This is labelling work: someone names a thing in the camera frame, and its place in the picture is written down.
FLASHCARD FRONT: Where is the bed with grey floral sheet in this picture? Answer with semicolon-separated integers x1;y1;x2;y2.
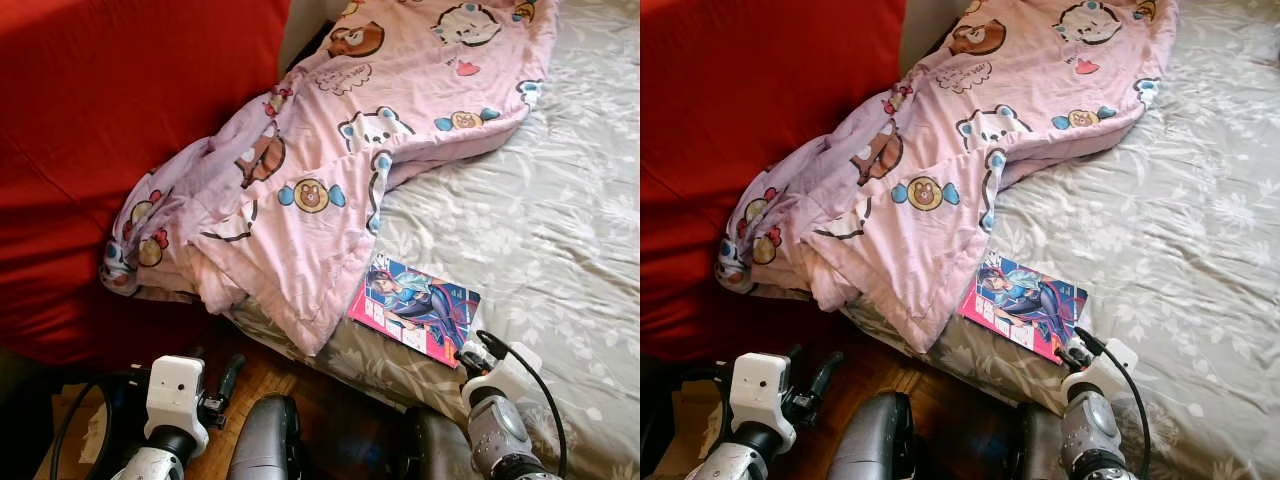
225;0;641;480
840;0;1280;480

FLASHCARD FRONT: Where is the pink cartoon blanket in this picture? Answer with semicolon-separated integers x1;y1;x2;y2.
100;0;559;358
716;0;1178;353

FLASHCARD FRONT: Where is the anime comic book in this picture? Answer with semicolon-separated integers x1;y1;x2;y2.
347;252;482;368
957;250;1089;363

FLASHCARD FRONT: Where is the grey robot leg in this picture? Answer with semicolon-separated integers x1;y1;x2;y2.
228;393;301;480
828;390;916;480
405;405;481;480

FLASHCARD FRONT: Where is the grey right robot leg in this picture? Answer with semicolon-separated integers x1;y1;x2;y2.
405;405;481;480

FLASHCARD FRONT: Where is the grey left robot leg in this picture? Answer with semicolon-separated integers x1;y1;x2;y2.
828;390;916;480
228;393;301;480

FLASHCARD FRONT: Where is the brown cardboard piece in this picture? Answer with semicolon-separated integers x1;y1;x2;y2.
670;380;723;471
35;385;113;480

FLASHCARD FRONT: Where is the thick red sofa cushion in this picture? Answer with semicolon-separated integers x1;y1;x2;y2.
640;0;908;361
0;0;293;366

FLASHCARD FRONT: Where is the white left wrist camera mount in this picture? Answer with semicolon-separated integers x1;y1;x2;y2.
730;352;793;453
145;355;208;458

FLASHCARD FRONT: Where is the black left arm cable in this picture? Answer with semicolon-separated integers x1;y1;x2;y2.
50;370;151;480

